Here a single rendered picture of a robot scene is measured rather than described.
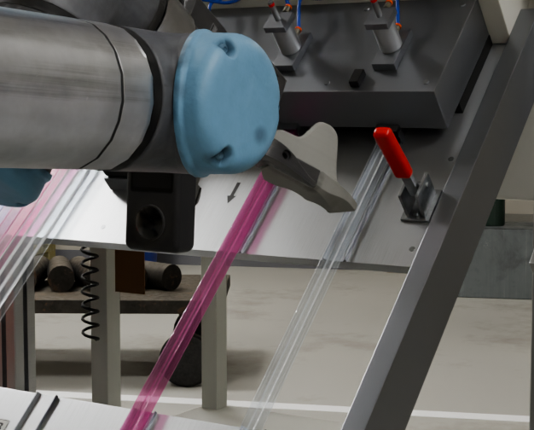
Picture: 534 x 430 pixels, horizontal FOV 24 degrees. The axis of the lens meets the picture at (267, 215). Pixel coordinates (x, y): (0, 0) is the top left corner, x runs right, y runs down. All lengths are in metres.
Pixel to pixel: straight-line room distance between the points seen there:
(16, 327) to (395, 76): 0.71
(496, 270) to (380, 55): 5.80
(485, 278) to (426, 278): 5.92
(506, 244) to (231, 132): 6.32
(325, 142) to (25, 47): 0.43
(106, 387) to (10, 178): 1.06
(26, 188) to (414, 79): 0.51
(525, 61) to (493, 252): 5.73
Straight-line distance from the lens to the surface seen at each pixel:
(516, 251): 6.94
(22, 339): 1.68
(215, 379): 1.98
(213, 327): 1.97
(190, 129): 0.62
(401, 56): 1.18
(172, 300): 4.73
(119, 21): 0.80
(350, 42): 1.23
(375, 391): 0.98
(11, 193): 0.74
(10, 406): 1.16
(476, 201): 1.13
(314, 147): 0.94
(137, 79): 0.61
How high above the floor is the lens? 1.12
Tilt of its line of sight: 6 degrees down
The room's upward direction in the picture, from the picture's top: straight up
